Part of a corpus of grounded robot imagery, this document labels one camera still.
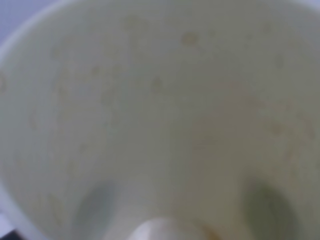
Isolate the light green plastic cup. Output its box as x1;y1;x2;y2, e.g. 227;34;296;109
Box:
0;0;320;240

